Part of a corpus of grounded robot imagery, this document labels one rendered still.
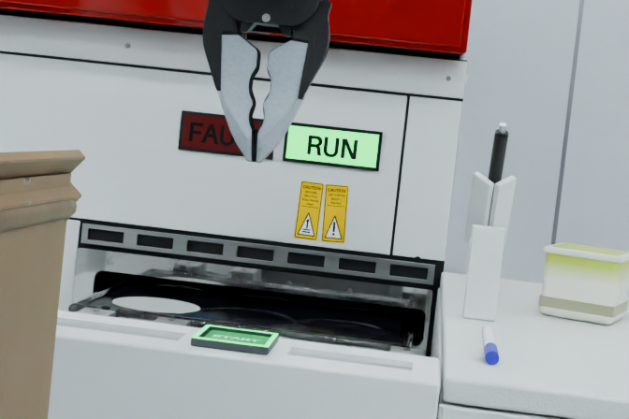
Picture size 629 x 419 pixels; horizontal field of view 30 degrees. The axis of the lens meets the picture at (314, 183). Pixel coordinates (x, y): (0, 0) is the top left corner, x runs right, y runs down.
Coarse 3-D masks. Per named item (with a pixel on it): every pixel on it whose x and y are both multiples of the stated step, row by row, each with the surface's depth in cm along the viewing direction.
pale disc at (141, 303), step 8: (128, 296) 138; (136, 296) 138; (144, 296) 139; (120, 304) 132; (128, 304) 133; (136, 304) 133; (144, 304) 134; (152, 304) 134; (160, 304) 135; (168, 304) 136; (176, 304) 136; (184, 304) 137; (192, 304) 137; (176, 312) 131
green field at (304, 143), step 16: (304, 128) 142; (320, 128) 142; (288, 144) 143; (304, 144) 142; (320, 144) 142; (336, 144) 142; (352, 144) 142; (368, 144) 142; (320, 160) 142; (336, 160) 142; (352, 160) 142; (368, 160) 142
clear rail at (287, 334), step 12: (120, 312) 127; (132, 312) 127; (144, 312) 127; (192, 324) 126; (204, 324) 126; (216, 324) 126; (228, 324) 126; (288, 336) 125; (300, 336) 125; (312, 336) 125; (324, 336) 125; (372, 348) 124; (384, 348) 124
